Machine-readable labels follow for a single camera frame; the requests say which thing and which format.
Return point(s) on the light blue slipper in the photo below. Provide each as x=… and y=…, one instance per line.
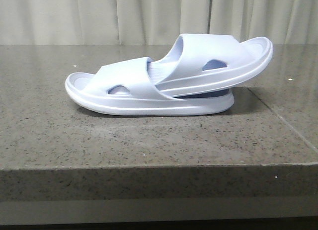
x=125, y=89
x=201, y=63

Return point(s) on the beige pleated curtain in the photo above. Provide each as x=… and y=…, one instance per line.
x=154, y=22

